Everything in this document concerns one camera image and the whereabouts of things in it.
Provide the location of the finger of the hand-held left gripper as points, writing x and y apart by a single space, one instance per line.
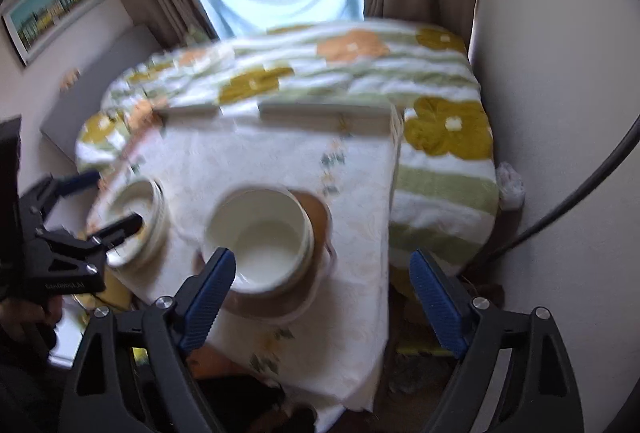
75 183
117 230

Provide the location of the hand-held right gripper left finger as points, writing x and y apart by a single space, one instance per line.
210 298

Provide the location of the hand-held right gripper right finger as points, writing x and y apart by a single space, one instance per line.
440 303

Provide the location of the large white plate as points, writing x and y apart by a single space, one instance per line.
130 203

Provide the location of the cream duck print bowl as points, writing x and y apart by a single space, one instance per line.
309 238

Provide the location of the person's left hand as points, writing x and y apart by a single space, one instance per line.
27 320

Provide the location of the white side table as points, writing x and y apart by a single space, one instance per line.
67 338

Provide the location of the grey cushion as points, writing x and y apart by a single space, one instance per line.
100 78

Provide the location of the white plastic bag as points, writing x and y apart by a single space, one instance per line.
510 185

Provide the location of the cream floral tablecloth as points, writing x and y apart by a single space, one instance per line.
240 153

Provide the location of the floral blanket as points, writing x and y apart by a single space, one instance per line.
440 133

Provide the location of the framed wall picture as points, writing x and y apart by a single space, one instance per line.
50 8

